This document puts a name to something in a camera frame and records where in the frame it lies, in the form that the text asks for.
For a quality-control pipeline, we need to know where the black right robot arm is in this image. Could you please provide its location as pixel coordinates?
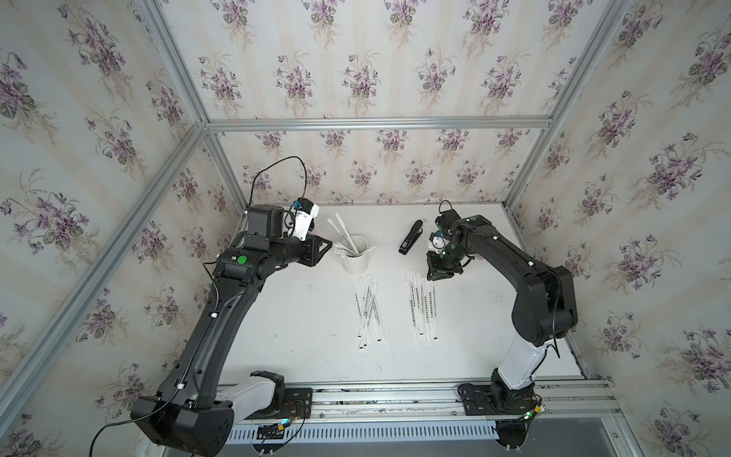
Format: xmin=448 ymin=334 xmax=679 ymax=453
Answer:
xmin=426 ymin=209 xmax=578 ymax=413

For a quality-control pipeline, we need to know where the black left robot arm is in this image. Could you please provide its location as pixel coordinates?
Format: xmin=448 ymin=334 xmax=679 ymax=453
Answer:
xmin=131 ymin=197 xmax=332 ymax=456

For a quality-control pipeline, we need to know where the bundle of wrapped straws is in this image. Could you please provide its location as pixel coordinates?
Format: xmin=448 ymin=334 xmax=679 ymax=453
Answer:
xmin=327 ymin=213 xmax=378 ymax=257

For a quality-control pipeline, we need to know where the black stapler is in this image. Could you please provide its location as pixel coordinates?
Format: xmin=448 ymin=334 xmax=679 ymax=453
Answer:
xmin=398 ymin=219 xmax=424 ymax=255

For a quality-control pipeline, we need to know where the white straw cup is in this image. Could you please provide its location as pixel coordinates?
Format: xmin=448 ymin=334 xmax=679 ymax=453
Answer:
xmin=340 ymin=235 xmax=370 ymax=275

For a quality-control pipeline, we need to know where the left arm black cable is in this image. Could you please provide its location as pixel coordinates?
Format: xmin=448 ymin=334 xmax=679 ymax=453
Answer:
xmin=247 ymin=155 xmax=308 ymax=209

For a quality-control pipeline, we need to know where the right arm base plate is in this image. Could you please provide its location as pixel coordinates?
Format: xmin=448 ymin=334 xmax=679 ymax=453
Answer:
xmin=457 ymin=382 xmax=543 ymax=417

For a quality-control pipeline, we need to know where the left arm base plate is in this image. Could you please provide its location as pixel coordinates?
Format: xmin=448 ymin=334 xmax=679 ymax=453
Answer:
xmin=245 ymin=388 xmax=313 ymax=420

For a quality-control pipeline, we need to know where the aluminium mounting rail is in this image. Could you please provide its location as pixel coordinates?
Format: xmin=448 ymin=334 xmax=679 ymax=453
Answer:
xmin=149 ymin=378 xmax=621 ymax=427

